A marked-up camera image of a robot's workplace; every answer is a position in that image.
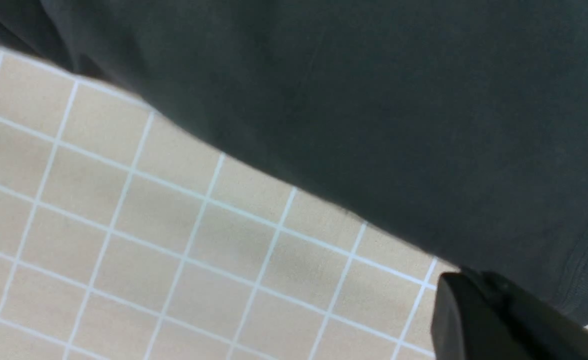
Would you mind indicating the dark gray long-sleeved shirt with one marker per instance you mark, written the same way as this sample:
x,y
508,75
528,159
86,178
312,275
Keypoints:
x,y
460,126

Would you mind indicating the beige checkered table mat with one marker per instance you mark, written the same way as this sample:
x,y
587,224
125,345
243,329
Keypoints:
x,y
123,238

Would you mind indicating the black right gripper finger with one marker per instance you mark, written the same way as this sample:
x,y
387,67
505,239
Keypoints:
x,y
484,316

